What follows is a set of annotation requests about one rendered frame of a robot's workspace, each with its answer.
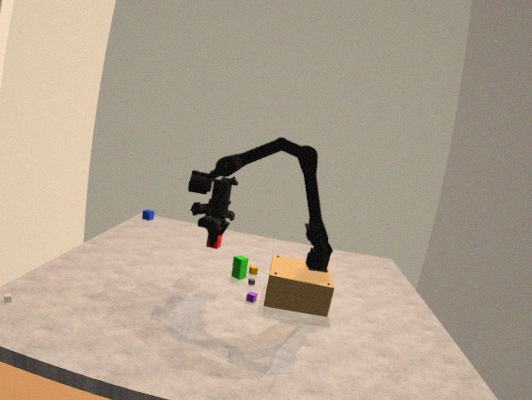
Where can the small purple block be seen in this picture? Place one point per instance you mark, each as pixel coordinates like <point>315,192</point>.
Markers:
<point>251,296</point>

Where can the green block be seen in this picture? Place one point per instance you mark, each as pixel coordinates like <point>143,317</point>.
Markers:
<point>239,274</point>
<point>240,262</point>

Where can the blue block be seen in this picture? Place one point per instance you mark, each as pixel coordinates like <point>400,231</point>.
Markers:
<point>148,214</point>

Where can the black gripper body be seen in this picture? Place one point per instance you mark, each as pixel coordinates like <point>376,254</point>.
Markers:
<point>218,214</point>

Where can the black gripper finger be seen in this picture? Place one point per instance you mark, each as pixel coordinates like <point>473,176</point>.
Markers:
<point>213,235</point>
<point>224,225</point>

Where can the red block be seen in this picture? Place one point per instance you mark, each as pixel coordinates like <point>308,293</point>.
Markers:
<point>217,244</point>

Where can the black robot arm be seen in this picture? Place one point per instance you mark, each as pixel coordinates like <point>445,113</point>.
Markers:
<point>200,182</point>

